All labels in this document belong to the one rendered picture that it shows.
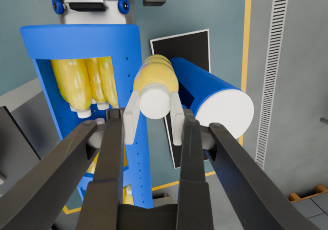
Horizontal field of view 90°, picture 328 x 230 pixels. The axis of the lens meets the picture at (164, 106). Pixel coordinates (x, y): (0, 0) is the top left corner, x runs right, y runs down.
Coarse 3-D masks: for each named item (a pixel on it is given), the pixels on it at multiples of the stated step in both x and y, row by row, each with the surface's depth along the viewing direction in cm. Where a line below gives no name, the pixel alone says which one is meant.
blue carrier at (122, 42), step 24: (48, 24) 32; (72, 24) 32; (96, 24) 34; (120, 24) 37; (48, 48) 33; (72, 48) 33; (96, 48) 35; (120, 48) 38; (48, 72) 49; (120, 72) 40; (48, 96) 47; (120, 96) 42; (72, 120) 60; (144, 120) 54; (144, 144) 56; (144, 168) 59; (144, 192) 62
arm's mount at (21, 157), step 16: (0, 112) 57; (0, 128) 59; (16, 128) 60; (0, 144) 61; (16, 144) 63; (0, 160) 64; (16, 160) 65; (32, 160) 67; (16, 176) 68; (0, 192) 70
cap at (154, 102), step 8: (152, 88) 19; (160, 88) 19; (144, 96) 19; (152, 96) 19; (160, 96) 19; (168, 96) 19; (144, 104) 19; (152, 104) 19; (160, 104) 19; (168, 104) 19; (144, 112) 20; (152, 112) 20; (160, 112) 20; (168, 112) 20
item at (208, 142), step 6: (186, 114) 16; (192, 114) 16; (204, 126) 13; (204, 132) 13; (204, 138) 13; (210, 138) 12; (204, 144) 13; (210, 144) 13; (216, 144) 13; (216, 150) 13
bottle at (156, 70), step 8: (152, 56) 34; (160, 56) 34; (144, 64) 28; (152, 64) 24; (160, 64) 24; (168, 64) 28; (144, 72) 23; (152, 72) 22; (160, 72) 22; (168, 72) 23; (136, 80) 23; (144, 80) 22; (152, 80) 21; (160, 80) 21; (168, 80) 22; (176, 80) 24; (136, 88) 23; (144, 88) 21; (168, 88) 22; (176, 88) 23
